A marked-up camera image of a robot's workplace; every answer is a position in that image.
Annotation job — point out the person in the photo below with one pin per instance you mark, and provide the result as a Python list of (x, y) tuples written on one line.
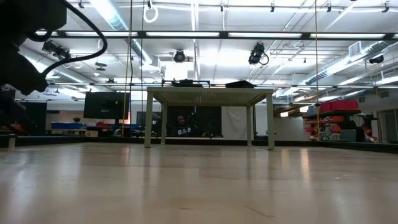
[(183, 127)]

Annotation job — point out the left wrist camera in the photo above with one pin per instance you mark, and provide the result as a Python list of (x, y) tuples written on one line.
[(28, 17)]

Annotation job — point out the black wall monitor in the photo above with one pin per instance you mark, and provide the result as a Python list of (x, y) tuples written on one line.
[(105, 105)]

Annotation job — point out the rack with red bins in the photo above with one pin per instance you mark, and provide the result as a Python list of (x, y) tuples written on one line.
[(339, 105)]

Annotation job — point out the green perforated metal shelf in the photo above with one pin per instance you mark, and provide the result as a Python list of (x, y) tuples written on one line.
[(208, 95)]

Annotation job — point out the black aluminium frame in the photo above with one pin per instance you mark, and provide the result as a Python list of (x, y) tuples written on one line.
[(342, 146)]

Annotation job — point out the long ceiling light strip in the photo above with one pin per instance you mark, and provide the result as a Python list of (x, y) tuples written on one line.
[(264, 34)]

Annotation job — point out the black ceiling spotlight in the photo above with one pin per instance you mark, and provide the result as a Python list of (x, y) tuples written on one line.
[(376, 59), (56, 49), (179, 56), (256, 53)]

